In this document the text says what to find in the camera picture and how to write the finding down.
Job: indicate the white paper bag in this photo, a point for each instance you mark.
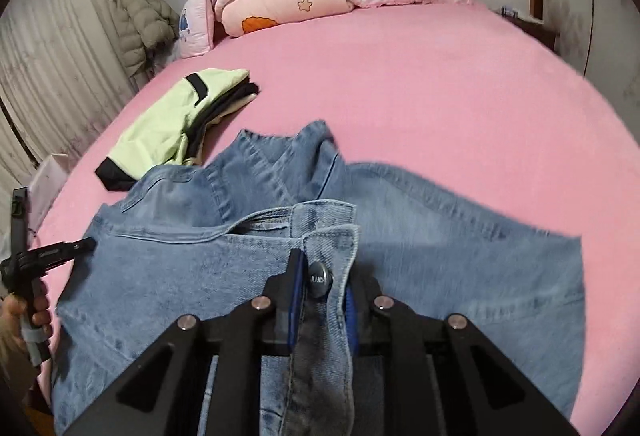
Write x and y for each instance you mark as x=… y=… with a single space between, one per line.
x=47 y=186

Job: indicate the brown wooden nightstand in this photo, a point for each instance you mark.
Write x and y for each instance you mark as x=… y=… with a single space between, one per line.
x=530 y=28

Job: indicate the white floral wardrobe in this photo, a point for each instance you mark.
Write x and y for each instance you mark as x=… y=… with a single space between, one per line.
x=600 y=5

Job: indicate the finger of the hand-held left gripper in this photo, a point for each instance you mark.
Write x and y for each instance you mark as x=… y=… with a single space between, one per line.
x=65 y=250

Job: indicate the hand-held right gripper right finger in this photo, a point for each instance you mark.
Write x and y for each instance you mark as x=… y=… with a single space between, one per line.
x=351 y=316

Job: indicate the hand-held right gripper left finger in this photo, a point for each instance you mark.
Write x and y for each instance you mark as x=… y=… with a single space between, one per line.
x=297 y=276

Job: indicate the small blue item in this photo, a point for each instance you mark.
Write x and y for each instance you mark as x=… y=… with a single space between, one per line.
x=509 y=10

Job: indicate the pale pleated curtain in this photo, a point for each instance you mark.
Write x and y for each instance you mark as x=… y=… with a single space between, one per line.
x=50 y=55

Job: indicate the light green folded garment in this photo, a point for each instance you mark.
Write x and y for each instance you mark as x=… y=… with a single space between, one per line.
x=165 y=120

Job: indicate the dark folded clothes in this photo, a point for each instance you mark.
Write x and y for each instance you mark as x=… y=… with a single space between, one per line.
x=235 y=98

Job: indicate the pink cartoon print pillow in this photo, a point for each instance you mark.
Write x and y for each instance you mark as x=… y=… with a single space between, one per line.
x=195 y=30

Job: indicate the person's left hand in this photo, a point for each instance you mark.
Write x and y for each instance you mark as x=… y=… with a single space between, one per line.
x=12 y=321

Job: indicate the blue denim jacket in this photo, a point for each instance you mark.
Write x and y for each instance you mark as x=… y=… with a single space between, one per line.
x=425 y=241

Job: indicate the person's left forearm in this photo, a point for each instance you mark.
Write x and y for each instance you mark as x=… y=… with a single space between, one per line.
x=15 y=376

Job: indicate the grey-green puffer coat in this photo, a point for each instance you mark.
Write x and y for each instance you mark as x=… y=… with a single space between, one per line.
x=140 y=25

